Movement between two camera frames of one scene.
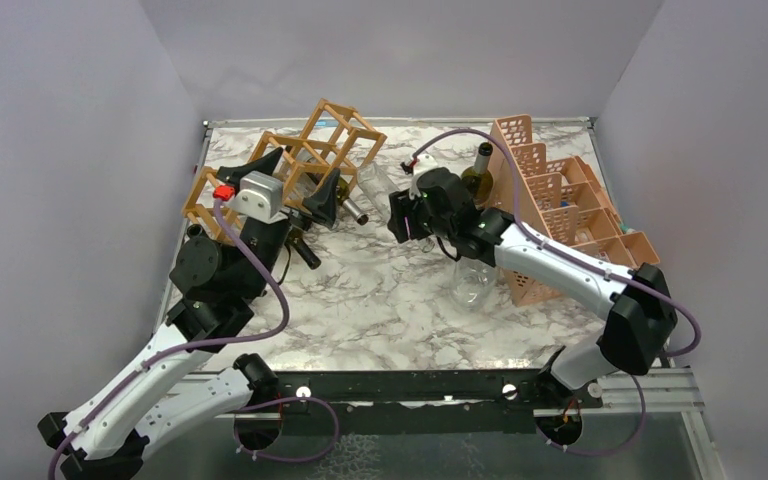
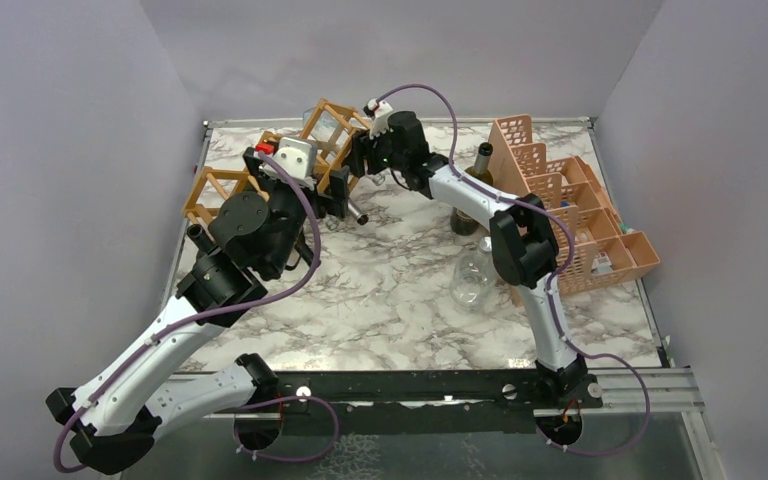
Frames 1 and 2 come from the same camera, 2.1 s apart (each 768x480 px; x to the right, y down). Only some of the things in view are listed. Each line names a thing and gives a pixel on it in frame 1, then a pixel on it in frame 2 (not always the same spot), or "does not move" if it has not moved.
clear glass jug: x=472 y=282 does not move
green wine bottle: x=343 y=190 does not move
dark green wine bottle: x=296 y=241 does not move
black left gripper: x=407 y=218 -> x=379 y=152
